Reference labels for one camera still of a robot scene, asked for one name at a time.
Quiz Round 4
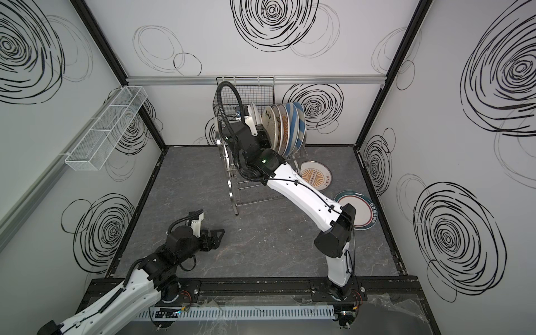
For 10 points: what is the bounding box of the white plate thin green line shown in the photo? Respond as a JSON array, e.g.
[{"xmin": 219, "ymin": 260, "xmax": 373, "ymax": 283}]
[{"xmin": 245, "ymin": 103, "xmax": 265, "ymax": 137}]

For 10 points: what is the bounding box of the cream floral plate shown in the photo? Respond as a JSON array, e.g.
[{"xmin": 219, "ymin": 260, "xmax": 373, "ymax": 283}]
[{"xmin": 261, "ymin": 106, "xmax": 281, "ymax": 152}]

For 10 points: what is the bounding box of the sunburst plate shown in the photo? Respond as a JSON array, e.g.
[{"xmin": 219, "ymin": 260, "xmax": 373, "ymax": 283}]
[
  {"xmin": 300, "ymin": 161, "xmax": 333, "ymax": 191},
  {"xmin": 279, "ymin": 103, "xmax": 294, "ymax": 157}
]

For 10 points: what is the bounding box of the small blue striped plate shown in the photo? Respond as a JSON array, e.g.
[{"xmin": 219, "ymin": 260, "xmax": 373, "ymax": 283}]
[{"xmin": 284, "ymin": 103, "xmax": 302, "ymax": 156}]

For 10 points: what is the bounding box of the large blue striped plate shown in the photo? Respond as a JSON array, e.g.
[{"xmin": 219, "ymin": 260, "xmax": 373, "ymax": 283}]
[{"xmin": 293, "ymin": 102, "xmax": 307, "ymax": 153}]

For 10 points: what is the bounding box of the red text green rim plate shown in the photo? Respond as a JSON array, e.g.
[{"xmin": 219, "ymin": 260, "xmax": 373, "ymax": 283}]
[{"xmin": 272, "ymin": 106, "xmax": 288, "ymax": 156}]

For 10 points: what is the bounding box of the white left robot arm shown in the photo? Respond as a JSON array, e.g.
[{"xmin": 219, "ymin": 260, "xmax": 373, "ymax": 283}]
[{"xmin": 38, "ymin": 226, "xmax": 225, "ymax": 334}]

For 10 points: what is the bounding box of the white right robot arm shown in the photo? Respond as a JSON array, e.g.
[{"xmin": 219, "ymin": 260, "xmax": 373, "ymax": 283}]
[{"xmin": 220, "ymin": 122, "xmax": 357, "ymax": 288}]

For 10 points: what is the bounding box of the stainless steel dish rack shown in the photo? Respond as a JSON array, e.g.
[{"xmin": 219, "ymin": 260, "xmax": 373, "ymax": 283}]
[{"xmin": 214, "ymin": 102, "xmax": 307, "ymax": 214}]

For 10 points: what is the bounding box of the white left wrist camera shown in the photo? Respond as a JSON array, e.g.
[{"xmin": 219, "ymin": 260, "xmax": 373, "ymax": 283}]
[{"xmin": 188, "ymin": 210, "xmax": 205, "ymax": 237}]

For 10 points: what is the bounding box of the black wire wall basket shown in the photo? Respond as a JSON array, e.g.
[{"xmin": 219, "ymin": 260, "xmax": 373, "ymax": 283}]
[{"xmin": 212, "ymin": 76, "xmax": 275, "ymax": 122}]

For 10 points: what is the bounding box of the white slotted cable duct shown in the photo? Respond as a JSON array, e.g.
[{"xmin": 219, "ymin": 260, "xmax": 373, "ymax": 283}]
[{"xmin": 133, "ymin": 305, "xmax": 336, "ymax": 322}]

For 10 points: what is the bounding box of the white wire wall shelf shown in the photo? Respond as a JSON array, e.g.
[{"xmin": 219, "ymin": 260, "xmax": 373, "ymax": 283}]
[{"xmin": 65, "ymin": 86, "xmax": 148, "ymax": 171}]

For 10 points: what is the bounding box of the aluminium wall rail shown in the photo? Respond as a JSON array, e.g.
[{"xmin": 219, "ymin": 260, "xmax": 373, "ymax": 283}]
[{"xmin": 126, "ymin": 74, "xmax": 387, "ymax": 86}]

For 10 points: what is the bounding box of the green rim red ring plate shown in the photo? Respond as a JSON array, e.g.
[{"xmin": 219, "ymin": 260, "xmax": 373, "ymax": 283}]
[{"xmin": 334, "ymin": 191, "xmax": 378, "ymax": 231}]

